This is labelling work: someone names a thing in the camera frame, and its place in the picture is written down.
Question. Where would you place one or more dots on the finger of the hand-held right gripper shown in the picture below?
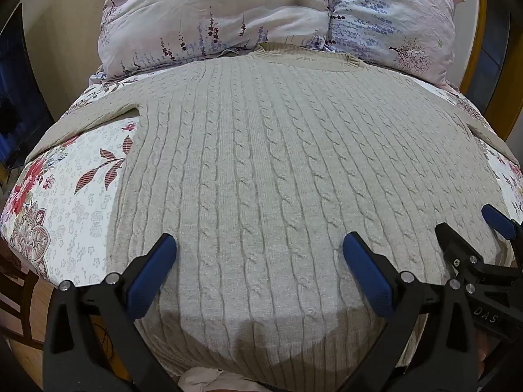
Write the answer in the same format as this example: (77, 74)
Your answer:
(498, 220)
(455, 249)

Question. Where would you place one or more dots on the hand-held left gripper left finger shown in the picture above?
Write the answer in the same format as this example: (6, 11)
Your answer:
(152, 277)

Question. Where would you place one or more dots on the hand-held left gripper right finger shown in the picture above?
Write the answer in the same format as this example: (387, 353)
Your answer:
(365, 277)

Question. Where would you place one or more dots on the floral bed sheet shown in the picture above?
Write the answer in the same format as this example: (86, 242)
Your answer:
(73, 212)

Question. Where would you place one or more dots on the white cloth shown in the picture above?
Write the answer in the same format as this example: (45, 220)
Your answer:
(212, 382)

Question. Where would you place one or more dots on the wooden chair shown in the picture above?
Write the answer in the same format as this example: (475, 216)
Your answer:
(16, 294)

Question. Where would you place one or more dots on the dark curtain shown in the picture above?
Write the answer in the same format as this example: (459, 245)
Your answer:
(20, 90)

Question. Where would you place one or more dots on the floral pillow left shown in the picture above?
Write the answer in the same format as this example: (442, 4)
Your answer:
(204, 12)

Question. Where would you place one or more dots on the yellow wooden frame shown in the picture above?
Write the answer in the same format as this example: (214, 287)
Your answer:
(496, 49)

